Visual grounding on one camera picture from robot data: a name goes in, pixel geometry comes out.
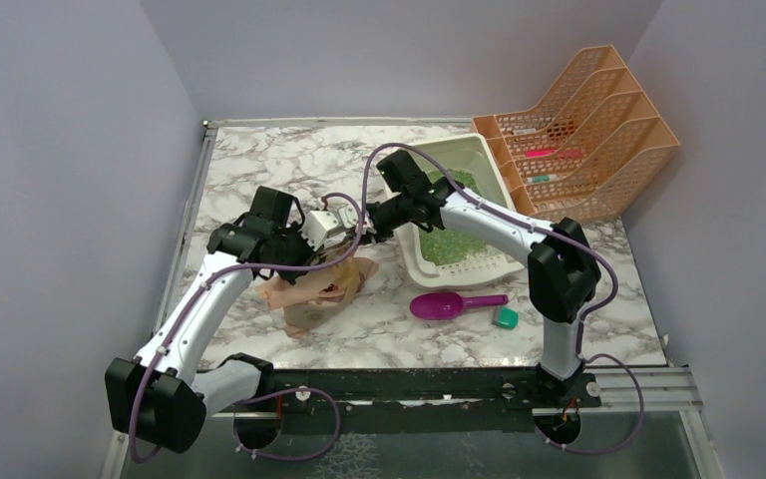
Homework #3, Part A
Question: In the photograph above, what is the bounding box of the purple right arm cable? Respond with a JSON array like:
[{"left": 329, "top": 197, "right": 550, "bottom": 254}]
[{"left": 356, "top": 142, "right": 647, "bottom": 457}]

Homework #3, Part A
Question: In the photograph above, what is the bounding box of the pink marker pen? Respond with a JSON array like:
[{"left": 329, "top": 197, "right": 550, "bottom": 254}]
[{"left": 524, "top": 149, "right": 582, "bottom": 159}]

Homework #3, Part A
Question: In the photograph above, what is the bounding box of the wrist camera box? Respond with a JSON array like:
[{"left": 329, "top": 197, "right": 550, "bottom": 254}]
[
  {"left": 300, "top": 211, "right": 346, "bottom": 251},
  {"left": 335, "top": 205, "right": 375, "bottom": 237}
]

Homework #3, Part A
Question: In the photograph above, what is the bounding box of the white marker pen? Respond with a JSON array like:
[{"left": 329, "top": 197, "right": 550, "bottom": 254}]
[{"left": 513, "top": 128, "right": 538, "bottom": 136}]

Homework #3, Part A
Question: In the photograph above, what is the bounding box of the orange cat litter bag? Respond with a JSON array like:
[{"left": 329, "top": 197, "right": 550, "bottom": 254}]
[{"left": 255, "top": 256, "right": 379, "bottom": 338}]

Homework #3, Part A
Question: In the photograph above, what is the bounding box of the white plastic litter box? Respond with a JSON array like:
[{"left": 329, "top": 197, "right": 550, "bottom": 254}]
[{"left": 394, "top": 134, "right": 524, "bottom": 289}]

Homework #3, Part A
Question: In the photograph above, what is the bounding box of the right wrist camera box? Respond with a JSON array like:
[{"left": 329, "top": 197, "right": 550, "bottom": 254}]
[{"left": 335, "top": 205, "right": 375, "bottom": 237}]

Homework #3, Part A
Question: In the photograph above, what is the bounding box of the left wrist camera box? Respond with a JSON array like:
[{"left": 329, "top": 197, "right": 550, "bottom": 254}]
[{"left": 300, "top": 211, "right": 346, "bottom": 251}]

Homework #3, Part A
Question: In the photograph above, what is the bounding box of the orange mesh file organizer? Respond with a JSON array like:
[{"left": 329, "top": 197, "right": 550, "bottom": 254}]
[{"left": 471, "top": 45, "right": 680, "bottom": 223}]

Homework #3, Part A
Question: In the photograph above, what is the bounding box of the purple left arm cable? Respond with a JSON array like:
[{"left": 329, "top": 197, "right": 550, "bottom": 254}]
[{"left": 127, "top": 192, "right": 366, "bottom": 464}]

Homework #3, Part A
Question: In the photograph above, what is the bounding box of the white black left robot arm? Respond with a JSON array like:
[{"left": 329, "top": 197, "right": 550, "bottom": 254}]
[{"left": 105, "top": 187, "right": 341, "bottom": 453}]

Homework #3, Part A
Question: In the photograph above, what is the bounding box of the black metal base rail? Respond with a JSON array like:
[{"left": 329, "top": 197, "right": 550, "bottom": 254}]
[{"left": 220, "top": 366, "right": 601, "bottom": 435}]

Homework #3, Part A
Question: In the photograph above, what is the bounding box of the green marker pen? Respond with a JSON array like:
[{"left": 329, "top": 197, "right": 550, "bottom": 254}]
[{"left": 527, "top": 175, "right": 560, "bottom": 184}]

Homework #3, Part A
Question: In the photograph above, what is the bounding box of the green cat litter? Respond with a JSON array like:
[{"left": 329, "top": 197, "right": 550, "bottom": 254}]
[{"left": 418, "top": 169, "right": 490, "bottom": 266}]

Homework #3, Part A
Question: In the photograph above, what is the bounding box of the magenta plastic litter scoop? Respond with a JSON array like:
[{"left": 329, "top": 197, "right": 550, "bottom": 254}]
[{"left": 409, "top": 291, "right": 509, "bottom": 320}]

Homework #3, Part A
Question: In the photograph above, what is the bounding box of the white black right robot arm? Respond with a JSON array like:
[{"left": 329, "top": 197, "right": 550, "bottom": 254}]
[{"left": 365, "top": 145, "right": 601, "bottom": 406}]

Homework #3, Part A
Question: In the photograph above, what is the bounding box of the small green box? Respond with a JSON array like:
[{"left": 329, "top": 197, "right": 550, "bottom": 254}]
[{"left": 492, "top": 306, "right": 519, "bottom": 329}]

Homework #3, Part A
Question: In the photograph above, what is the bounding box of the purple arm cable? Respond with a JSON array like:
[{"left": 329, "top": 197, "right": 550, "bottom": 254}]
[
  {"left": 127, "top": 192, "right": 366, "bottom": 464},
  {"left": 356, "top": 142, "right": 647, "bottom": 457}
]

